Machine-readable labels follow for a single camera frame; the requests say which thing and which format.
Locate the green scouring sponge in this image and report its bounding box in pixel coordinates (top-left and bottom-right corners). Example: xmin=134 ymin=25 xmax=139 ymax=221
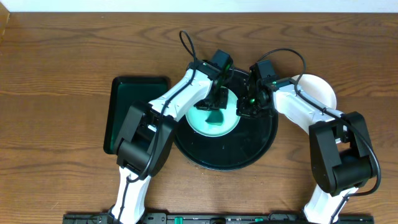
xmin=205 ymin=110 xmax=224 ymax=126

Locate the mint green plate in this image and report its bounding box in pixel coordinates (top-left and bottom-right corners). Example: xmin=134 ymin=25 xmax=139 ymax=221
xmin=185 ymin=87 xmax=240 ymax=137

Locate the white plate with green stain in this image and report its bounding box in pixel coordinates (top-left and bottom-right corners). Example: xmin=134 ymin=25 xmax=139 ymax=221
xmin=298 ymin=74 xmax=337 ymax=110

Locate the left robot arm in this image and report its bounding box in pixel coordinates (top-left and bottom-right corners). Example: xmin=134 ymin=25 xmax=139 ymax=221
xmin=109 ymin=59 xmax=233 ymax=223

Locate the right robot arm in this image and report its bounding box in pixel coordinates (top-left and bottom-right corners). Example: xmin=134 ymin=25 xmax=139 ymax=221
xmin=236 ymin=74 xmax=381 ymax=223

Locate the round black tray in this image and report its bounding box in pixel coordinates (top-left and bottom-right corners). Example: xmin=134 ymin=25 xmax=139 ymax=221
xmin=174 ymin=68 xmax=278 ymax=170

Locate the black rectangular water tray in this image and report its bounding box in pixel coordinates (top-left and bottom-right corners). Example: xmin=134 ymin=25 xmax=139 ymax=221
xmin=103 ymin=76 xmax=170 ymax=154

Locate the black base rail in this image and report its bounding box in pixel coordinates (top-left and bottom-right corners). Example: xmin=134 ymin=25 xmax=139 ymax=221
xmin=62 ymin=212 xmax=375 ymax=224

